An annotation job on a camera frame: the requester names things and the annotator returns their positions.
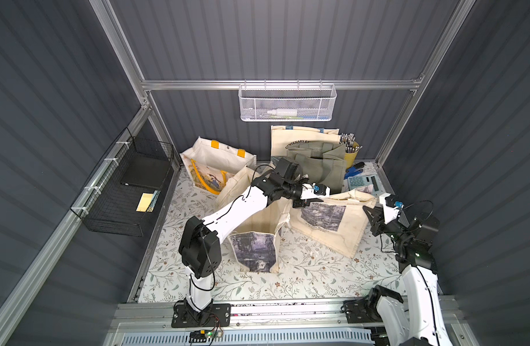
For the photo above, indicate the olive green tote bag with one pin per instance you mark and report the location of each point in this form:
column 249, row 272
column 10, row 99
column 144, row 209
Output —
column 322, row 162

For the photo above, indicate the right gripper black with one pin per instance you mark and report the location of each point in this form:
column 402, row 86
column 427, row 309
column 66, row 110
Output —
column 378, row 220

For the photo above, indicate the small green circuit board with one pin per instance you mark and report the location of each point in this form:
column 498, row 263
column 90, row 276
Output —
column 201, row 336

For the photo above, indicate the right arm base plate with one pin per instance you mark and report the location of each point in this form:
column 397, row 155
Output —
column 358, row 311

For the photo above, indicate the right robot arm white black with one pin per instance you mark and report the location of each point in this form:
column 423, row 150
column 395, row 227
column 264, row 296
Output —
column 421, row 323

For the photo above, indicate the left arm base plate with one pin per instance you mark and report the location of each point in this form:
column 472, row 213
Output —
column 184, row 316

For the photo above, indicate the open cream canvas bag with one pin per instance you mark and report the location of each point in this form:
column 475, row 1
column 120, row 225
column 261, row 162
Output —
column 256, row 242

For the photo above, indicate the cream tote bag black lettering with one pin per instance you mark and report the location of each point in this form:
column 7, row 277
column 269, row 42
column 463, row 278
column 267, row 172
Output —
column 283, row 135

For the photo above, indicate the black wire wall basket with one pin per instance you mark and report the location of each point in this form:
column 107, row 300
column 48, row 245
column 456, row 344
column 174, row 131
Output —
column 110, row 207

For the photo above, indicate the white tote bag yellow handles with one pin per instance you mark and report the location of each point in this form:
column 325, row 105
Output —
column 210, row 163

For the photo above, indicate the cream canvas bag painting print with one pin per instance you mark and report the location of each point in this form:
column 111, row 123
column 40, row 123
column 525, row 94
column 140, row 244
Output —
column 339, row 222

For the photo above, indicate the blue stapler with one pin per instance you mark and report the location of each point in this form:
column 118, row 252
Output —
column 354, row 170

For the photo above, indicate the white wire mesh basket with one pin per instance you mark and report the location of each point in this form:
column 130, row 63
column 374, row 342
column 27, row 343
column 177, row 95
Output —
column 314, row 102

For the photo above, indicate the yellow sticky note pad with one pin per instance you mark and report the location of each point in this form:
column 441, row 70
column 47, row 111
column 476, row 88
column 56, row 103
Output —
column 144, row 202

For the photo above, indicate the yellow pen holder cup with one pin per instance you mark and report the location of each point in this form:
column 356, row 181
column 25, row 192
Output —
column 351, row 148

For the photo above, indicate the light blue calculator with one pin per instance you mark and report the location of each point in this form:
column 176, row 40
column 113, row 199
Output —
column 364, row 183

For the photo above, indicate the white bottle in basket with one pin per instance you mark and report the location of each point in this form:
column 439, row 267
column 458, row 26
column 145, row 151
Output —
column 283, row 113

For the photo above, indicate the black notebook in basket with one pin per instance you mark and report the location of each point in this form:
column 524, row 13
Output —
column 146, row 172

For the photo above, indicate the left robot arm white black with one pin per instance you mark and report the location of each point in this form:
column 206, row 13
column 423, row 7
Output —
column 200, row 246

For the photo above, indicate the floral table mat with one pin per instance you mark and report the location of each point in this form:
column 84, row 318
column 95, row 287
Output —
column 308, row 269

